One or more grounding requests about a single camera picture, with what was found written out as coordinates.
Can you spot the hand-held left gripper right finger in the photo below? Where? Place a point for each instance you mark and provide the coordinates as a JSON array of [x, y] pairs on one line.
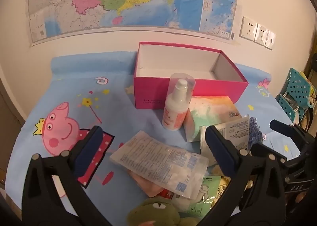
[[223, 151]]

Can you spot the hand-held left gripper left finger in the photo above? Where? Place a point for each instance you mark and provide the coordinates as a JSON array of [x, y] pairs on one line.
[[86, 151]]

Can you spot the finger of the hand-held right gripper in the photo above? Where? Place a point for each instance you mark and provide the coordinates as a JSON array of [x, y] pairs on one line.
[[284, 126]]

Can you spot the silver sachet packet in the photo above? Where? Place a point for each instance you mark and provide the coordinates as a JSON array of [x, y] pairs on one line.
[[235, 129]]

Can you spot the blue checkered scrunchie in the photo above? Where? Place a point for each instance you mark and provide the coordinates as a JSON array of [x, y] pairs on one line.
[[255, 134]]

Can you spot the gold tissue pack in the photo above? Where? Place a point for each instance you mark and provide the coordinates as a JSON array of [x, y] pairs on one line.
[[224, 183]]

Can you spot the green wipe packet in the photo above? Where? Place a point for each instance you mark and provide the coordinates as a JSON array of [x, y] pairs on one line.
[[208, 191]]

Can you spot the pastel tissue pack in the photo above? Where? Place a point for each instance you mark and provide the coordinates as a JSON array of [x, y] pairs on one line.
[[208, 109]]

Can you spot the pink packet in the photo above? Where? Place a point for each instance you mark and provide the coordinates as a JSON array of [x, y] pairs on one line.
[[143, 181]]

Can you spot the clear cotton pad packet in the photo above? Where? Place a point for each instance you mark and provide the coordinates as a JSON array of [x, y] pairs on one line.
[[158, 159]]

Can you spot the green frog plush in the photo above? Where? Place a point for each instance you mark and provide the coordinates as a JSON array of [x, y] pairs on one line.
[[151, 211]]

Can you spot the pink cardboard box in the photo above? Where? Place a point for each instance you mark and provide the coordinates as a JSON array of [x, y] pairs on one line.
[[153, 94]]

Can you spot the teal perforated basket rack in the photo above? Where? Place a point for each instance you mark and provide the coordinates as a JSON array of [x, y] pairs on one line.
[[296, 87]]

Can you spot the white pump lotion bottle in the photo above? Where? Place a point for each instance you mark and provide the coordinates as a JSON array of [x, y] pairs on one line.
[[174, 107]]

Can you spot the printed cartoon blanket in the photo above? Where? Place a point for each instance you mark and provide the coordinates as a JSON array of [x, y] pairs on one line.
[[86, 79]]

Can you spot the white wall socket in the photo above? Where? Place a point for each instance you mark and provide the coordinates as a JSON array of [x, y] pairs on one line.
[[261, 33], [270, 39], [248, 28]]

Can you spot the wall map poster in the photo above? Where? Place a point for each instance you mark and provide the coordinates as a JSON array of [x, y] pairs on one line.
[[123, 0]]

